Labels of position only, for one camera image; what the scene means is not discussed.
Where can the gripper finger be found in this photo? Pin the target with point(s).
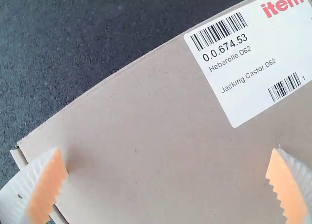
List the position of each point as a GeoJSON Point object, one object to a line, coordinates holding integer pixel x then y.
{"type": "Point", "coordinates": [292, 189]}
{"type": "Point", "coordinates": [24, 189]}

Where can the cardboard box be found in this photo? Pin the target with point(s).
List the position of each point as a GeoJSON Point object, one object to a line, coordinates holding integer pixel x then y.
{"type": "Point", "coordinates": [151, 136]}

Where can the black mat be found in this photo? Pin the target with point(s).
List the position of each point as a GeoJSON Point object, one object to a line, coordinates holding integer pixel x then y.
{"type": "Point", "coordinates": [48, 38]}

